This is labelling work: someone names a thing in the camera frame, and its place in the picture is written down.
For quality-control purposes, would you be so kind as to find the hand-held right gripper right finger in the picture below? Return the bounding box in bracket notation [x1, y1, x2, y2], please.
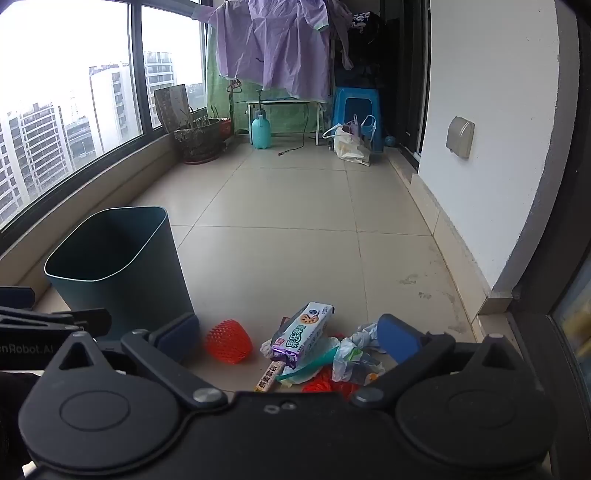
[351, 314, 532, 408]

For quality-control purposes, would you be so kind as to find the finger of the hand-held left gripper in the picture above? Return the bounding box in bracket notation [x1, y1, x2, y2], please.
[0, 286, 37, 310]
[0, 306, 112, 334]

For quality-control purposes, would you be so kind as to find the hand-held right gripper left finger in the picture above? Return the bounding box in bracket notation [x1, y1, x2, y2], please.
[41, 313, 228, 409]

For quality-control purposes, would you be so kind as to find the red foam fruit net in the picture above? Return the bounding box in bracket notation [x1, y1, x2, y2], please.
[204, 318, 254, 365]

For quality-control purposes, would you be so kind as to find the dark green trash bin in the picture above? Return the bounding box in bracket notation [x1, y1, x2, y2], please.
[44, 206, 195, 343]

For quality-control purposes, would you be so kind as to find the clear printed plastic bag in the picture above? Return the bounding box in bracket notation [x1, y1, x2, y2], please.
[332, 339, 386, 384]

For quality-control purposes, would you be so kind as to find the napa cabbage leaf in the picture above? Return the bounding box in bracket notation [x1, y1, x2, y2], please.
[277, 337, 343, 387]

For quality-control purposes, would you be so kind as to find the red plastic bag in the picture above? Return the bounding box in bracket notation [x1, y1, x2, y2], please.
[302, 364, 361, 394]

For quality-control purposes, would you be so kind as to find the coffee stick packet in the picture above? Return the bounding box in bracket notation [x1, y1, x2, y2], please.
[254, 361, 284, 393]

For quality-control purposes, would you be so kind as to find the purple and white snack box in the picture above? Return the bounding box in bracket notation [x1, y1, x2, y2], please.
[270, 302, 335, 369]

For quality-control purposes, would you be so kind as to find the white tote bag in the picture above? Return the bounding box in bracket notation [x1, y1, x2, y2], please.
[322, 122, 372, 167]

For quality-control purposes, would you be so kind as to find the brown potted plant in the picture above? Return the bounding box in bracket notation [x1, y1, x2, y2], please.
[174, 104, 223, 164]

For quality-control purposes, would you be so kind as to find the purple shopping bag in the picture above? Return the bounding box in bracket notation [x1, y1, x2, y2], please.
[344, 114, 377, 148]

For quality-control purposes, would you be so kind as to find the teal spray bottle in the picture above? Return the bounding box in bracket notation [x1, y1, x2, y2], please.
[250, 90, 271, 149]

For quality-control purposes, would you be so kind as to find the wooden board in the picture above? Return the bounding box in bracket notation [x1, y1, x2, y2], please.
[154, 84, 189, 132]

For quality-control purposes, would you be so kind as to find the green hanging cloth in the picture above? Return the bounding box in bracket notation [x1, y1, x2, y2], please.
[205, 23, 331, 136]

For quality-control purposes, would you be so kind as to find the blue plastic stool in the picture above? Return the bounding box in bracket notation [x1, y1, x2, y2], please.
[331, 87, 385, 153]

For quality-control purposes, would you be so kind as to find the small white table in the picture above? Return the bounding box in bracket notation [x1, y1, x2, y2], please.
[246, 99, 324, 147]

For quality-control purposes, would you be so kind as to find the dark sliding door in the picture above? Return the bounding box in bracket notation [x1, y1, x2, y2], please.
[383, 0, 433, 160]

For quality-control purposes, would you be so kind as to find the dark hanging garment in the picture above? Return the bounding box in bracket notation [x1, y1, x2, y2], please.
[332, 11, 385, 89]

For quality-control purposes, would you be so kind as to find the purple hanging garment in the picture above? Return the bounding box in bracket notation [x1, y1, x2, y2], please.
[210, 0, 352, 100]

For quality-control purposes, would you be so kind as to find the black floor cable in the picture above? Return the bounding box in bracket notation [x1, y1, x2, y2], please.
[277, 104, 311, 157]

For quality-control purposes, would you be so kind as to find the grey wall socket cover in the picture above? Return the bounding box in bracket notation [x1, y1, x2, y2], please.
[445, 116, 475, 160]

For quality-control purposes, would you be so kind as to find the dark door frame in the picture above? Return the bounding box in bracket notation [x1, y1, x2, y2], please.
[505, 0, 591, 480]

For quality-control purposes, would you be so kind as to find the dark window frame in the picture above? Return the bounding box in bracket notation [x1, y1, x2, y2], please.
[0, 0, 209, 259]

